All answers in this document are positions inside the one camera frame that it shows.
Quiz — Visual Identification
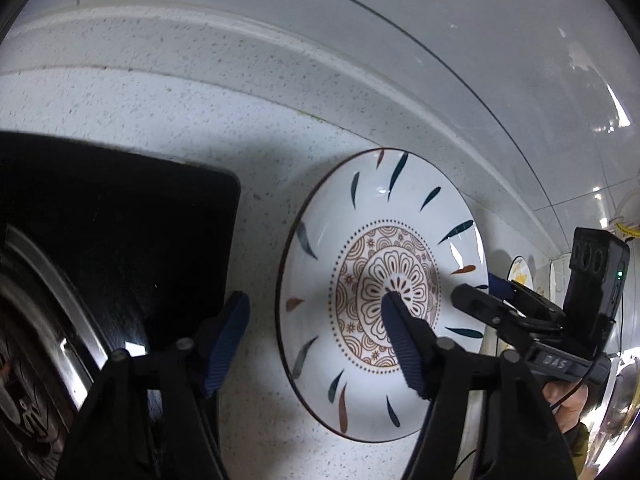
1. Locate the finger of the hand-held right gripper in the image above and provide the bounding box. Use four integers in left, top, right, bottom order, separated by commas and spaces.
487, 272, 567, 331
451, 283, 538, 358

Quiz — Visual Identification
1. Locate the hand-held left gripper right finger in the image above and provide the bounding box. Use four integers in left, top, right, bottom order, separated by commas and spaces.
380, 290, 577, 480

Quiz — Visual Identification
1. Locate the stainless steel sink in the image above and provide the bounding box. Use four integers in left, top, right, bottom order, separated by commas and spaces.
585, 354, 640, 471

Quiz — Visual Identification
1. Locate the person's right hand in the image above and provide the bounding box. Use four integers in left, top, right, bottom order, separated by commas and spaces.
541, 381, 592, 435

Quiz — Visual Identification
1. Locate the black glass cooktop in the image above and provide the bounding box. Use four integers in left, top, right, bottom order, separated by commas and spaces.
0, 131, 242, 480

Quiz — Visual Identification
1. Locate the leaf pattern ceramic plate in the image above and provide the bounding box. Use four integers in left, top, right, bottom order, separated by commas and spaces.
275, 148, 490, 444

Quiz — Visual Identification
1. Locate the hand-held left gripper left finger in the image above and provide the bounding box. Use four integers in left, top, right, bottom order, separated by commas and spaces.
55, 290, 251, 480

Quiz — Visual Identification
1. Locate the person's right forearm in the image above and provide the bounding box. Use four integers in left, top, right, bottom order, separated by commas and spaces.
562, 421, 593, 476

